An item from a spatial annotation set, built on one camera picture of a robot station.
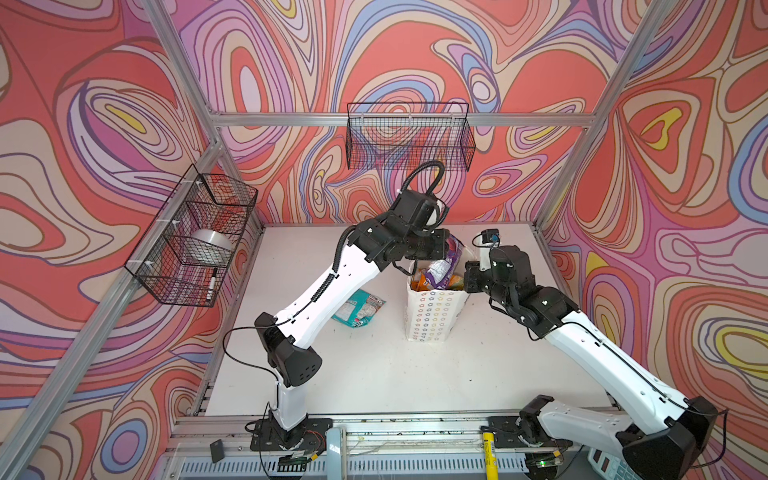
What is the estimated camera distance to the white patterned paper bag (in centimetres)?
73

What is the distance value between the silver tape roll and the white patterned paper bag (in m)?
0.47

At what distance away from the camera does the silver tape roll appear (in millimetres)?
706
